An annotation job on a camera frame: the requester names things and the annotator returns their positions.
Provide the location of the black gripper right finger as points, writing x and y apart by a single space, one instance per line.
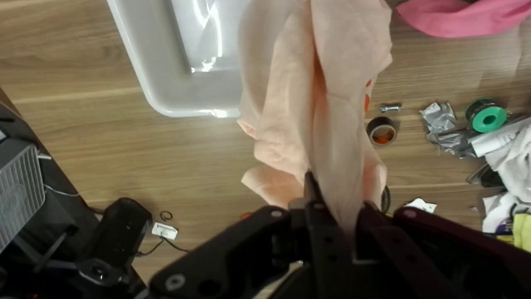
442 259

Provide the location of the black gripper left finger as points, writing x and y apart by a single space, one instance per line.
276 254

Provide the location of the peach shirt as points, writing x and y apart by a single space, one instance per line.
326 109

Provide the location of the pink shirt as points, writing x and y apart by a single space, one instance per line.
458 16

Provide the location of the white plastic bin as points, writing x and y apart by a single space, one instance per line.
166 66

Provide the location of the white paper scrap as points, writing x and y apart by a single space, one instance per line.
422 204

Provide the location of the yellow cloth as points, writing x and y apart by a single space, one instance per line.
521 232

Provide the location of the white paper tag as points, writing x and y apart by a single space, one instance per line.
165 229

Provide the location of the white cloth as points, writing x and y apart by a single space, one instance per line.
511 159

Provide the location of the crumpled silver foil wrapper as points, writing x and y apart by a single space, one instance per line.
442 128

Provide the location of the green tape roll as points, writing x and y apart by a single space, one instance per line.
486 116

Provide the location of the small silver clip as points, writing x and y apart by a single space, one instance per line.
390 108

